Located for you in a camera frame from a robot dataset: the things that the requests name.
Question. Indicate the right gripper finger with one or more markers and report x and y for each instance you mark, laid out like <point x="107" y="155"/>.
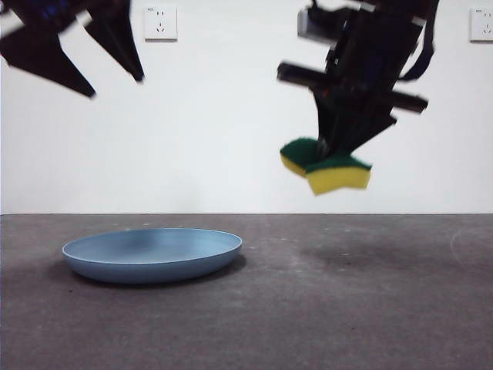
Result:
<point x="366" y="125"/>
<point x="329" y="115"/>

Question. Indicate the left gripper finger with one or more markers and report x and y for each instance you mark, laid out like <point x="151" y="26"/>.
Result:
<point x="115" y="34"/>
<point x="38" y="54"/>

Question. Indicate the yellow sponge with green scourer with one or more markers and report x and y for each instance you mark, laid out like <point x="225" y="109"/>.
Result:
<point x="335" y="181"/>

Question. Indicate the light blue round plate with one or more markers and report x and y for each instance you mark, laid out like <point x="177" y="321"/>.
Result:
<point x="154" y="266"/>

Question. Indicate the white wall socket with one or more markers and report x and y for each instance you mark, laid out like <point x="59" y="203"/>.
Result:
<point x="482" y="25"/>
<point x="161" y="23"/>

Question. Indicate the right wrist grey camera box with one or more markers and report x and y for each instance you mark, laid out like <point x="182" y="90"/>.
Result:
<point x="308" y="23"/>

